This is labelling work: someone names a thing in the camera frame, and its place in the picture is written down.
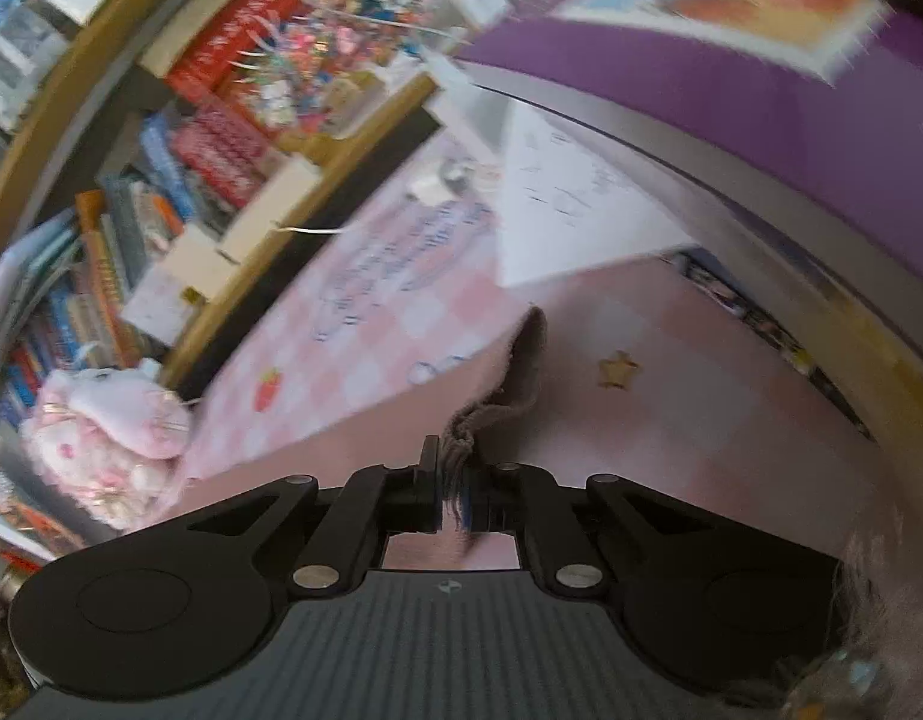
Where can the pink checkered table mat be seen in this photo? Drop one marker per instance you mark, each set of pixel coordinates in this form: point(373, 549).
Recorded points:
point(401, 270)

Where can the red box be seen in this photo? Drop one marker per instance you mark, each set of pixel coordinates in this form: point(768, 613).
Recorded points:
point(221, 52)

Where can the wooden bookshelf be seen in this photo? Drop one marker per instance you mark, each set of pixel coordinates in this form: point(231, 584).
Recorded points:
point(64, 67)

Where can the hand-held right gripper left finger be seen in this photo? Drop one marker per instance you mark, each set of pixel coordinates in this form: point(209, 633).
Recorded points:
point(420, 499)

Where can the white charger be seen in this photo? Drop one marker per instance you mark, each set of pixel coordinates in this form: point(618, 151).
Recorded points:
point(431, 184)

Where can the stack of magazines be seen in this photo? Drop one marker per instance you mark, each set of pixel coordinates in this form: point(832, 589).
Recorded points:
point(776, 330)

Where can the white pink plush bunny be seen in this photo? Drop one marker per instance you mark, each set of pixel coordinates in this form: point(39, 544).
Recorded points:
point(101, 427)

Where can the white paper box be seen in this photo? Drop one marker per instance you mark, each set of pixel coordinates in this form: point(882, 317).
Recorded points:
point(274, 202)
point(176, 277)

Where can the row of colourful books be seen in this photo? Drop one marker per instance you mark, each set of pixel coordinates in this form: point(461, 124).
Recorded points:
point(94, 292)

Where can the purple and pink sweater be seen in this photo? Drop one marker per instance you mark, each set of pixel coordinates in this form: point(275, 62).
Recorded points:
point(510, 382)

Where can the white paper sheet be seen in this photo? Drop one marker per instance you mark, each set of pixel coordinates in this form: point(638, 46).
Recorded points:
point(574, 202)

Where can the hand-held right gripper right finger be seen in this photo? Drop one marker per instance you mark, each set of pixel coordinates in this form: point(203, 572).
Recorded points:
point(499, 499)

